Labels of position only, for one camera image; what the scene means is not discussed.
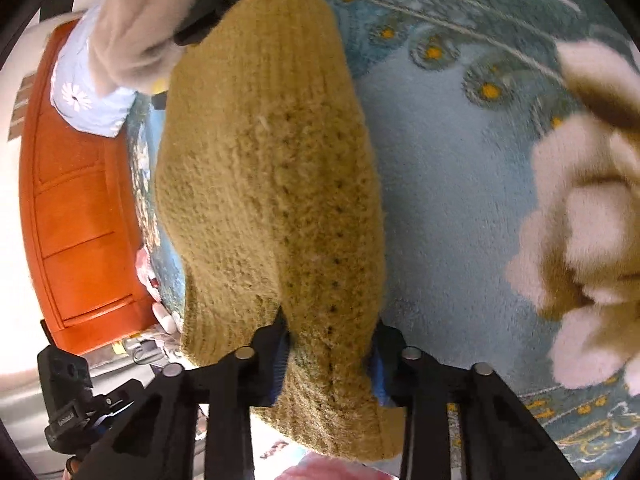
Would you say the mustard yellow knitted sweater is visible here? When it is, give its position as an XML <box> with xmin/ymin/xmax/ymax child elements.
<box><xmin>153</xmin><ymin>0</ymin><xmax>404</xmax><ymax>463</ymax></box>

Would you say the white brown fluffy garment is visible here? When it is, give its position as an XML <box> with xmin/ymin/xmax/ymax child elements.
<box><xmin>506</xmin><ymin>41</ymin><xmax>639</xmax><ymax>396</ymax></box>

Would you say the light blue daisy quilt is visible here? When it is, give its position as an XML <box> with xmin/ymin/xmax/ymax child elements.
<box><xmin>50</xmin><ymin>6</ymin><xmax>137</xmax><ymax>138</ymax></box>

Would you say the teal floral blanket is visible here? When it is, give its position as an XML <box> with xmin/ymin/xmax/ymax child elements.
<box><xmin>124</xmin><ymin>0</ymin><xmax>640</xmax><ymax>480</ymax></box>

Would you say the beige fluffy folded garment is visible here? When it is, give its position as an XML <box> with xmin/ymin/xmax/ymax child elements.
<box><xmin>89</xmin><ymin>0</ymin><xmax>196</xmax><ymax>96</ymax></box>

